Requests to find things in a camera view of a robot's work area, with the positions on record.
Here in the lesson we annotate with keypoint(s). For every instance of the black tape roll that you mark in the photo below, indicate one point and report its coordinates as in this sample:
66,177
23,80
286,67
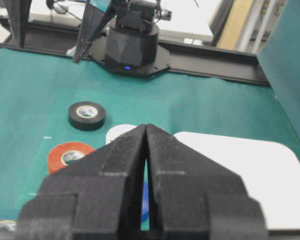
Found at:
86,115

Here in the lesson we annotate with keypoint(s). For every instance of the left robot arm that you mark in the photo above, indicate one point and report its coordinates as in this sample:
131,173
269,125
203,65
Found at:
123,36

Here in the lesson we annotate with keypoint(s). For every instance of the green table cloth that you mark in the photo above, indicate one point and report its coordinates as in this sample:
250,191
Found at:
36,91

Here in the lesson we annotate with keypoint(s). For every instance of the yellow tape roll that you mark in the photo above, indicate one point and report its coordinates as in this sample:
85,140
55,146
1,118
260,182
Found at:
8,225

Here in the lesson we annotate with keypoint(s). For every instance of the white tape roll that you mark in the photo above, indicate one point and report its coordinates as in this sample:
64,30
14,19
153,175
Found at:
117,131

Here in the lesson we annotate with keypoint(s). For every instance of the green backdrop sheet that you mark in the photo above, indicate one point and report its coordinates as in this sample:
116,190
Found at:
280,61

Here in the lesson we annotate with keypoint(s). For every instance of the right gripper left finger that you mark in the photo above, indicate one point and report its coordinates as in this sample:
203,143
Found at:
99,197

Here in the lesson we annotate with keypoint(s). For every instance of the red tape roll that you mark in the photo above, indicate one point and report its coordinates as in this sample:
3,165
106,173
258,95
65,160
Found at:
65,154

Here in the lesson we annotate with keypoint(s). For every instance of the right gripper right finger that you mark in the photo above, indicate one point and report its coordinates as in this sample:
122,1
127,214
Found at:
193,197

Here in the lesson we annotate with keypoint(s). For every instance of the white plastic tray case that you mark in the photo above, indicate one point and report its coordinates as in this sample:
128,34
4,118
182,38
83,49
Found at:
270,172

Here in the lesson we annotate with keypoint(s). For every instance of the black mounting rail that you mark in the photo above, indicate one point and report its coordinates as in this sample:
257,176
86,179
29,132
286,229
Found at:
54,39

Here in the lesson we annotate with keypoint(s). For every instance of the blue tape roll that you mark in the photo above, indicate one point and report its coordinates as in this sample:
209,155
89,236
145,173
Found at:
145,202

